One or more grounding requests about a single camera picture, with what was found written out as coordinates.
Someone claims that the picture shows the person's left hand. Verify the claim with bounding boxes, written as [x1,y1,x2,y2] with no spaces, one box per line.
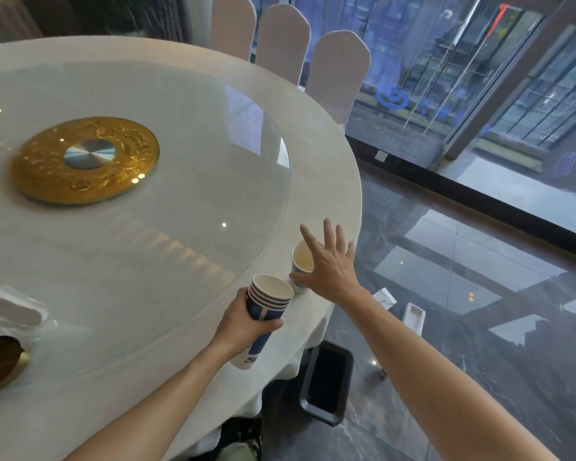
[210,287,285,364]

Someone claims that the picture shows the person's right hand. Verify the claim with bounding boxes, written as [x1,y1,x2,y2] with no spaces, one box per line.
[289,218,371,311]

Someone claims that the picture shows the stack of blue white cups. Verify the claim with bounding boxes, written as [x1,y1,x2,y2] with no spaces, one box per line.
[229,274,295,371]

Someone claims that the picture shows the person's right forearm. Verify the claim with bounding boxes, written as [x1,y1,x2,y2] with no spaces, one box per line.
[338,289,560,461]

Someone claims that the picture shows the person's left forearm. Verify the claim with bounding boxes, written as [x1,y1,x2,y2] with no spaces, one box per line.
[63,341,243,461]

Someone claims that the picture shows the single white paper cup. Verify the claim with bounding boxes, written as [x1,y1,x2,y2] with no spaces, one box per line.
[290,240,323,294]

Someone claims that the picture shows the white paper card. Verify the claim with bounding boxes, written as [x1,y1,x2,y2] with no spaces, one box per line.
[372,288,397,311]

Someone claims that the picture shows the white tablecloth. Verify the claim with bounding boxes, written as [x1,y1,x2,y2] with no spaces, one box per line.
[0,36,364,461]

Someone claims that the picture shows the black plastic bin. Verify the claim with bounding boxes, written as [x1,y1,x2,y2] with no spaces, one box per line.
[299,340,355,427]

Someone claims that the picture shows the white open box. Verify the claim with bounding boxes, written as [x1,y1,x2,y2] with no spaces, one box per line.
[402,302,426,337]

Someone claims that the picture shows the round glass turntable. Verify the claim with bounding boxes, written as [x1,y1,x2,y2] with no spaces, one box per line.
[0,60,292,394]

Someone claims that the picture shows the white chair cover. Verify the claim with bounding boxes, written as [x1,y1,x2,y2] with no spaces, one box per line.
[210,0,257,62]
[254,4,312,87]
[304,30,372,135]

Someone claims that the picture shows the clear plastic packet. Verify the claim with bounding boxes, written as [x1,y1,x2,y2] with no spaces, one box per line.
[0,284,58,332]

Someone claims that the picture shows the gold round turntable base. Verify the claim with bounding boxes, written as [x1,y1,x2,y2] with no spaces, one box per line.
[10,116,160,206]

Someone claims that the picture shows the brown curtain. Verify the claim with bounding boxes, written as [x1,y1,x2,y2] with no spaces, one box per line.
[0,0,195,44]

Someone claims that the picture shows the grey window frame post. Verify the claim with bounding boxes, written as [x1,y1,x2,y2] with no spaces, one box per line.
[444,0,576,161]

